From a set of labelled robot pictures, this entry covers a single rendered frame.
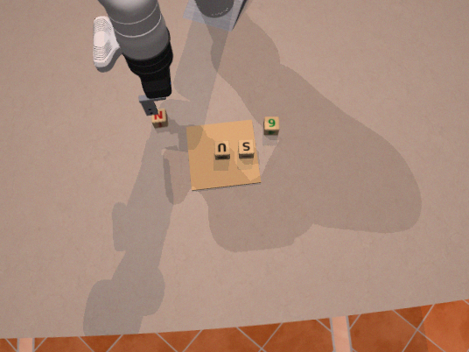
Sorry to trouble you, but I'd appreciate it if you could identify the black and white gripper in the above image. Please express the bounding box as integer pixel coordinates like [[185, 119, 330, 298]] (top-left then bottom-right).
[[93, 13, 173, 116]]

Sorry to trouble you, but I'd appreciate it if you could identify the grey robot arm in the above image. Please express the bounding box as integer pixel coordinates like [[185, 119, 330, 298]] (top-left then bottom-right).
[[98, 0, 235, 36]]

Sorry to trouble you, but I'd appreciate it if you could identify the tan flat mat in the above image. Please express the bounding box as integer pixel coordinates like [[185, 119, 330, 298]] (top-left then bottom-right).
[[186, 120, 261, 191]]

